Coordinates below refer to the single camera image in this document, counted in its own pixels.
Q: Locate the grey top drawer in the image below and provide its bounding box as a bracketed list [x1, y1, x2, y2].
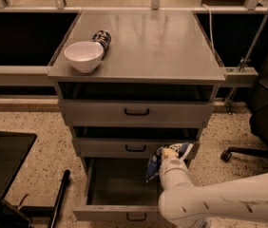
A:
[58, 82, 214, 128]

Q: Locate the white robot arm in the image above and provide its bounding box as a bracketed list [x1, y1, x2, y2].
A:
[159, 148, 268, 228]

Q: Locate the white cable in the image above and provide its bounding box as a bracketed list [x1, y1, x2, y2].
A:
[201, 4, 218, 57]

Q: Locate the black pole on floor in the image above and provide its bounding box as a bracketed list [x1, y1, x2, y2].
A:
[48, 170, 70, 228]

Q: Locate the grey middle drawer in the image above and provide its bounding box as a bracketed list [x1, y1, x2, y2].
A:
[72, 126, 200, 159]

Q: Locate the blue patterned can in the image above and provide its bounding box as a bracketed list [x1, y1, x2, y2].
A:
[92, 29, 111, 49]

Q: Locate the grey metal drawer cabinet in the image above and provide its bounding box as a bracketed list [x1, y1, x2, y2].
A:
[47, 9, 227, 223]

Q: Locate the grey drawer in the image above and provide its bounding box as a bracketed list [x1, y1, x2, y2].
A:
[73, 158, 164, 222]
[58, 82, 214, 128]
[72, 126, 200, 159]

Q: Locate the grey bottom drawer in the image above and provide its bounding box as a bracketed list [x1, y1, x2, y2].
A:
[73, 158, 164, 222]

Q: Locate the white ceramic bowl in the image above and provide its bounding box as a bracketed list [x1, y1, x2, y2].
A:
[64, 41, 105, 73]

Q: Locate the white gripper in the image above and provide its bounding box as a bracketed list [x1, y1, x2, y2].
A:
[160, 148, 193, 189]

